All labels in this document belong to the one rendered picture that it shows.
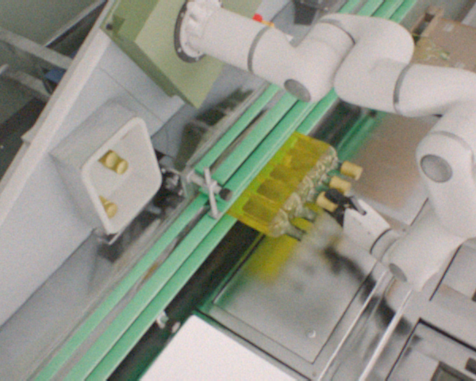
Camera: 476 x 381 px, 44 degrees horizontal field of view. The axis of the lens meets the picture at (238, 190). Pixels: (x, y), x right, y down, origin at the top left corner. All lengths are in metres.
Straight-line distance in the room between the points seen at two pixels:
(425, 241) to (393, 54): 0.35
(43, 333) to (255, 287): 0.49
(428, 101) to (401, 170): 0.74
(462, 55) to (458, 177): 4.77
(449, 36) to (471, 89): 4.88
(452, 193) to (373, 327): 0.53
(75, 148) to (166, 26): 0.29
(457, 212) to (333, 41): 0.37
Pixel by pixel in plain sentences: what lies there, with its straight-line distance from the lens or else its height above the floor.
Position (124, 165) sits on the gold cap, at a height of 0.81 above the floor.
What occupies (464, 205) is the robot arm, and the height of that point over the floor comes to 1.45.
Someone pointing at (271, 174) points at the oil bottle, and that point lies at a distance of 1.42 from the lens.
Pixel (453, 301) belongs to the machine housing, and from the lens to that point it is 1.50.
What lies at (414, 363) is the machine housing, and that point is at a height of 1.47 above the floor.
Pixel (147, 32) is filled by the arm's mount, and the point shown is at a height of 0.84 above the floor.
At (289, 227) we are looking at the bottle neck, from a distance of 1.34.
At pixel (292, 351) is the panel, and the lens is 1.35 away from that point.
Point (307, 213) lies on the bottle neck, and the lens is 1.37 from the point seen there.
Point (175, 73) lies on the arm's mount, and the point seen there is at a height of 0.84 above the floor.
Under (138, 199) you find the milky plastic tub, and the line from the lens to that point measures 1.30.
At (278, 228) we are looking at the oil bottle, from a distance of 1.34.
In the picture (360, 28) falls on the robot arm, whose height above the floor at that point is 1.16.
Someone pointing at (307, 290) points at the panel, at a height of 1.19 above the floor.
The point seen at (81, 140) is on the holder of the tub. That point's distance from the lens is 1.16.
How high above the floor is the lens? 1.53
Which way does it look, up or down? 25 degrees down
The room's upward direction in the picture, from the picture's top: 116 degrees clockwise
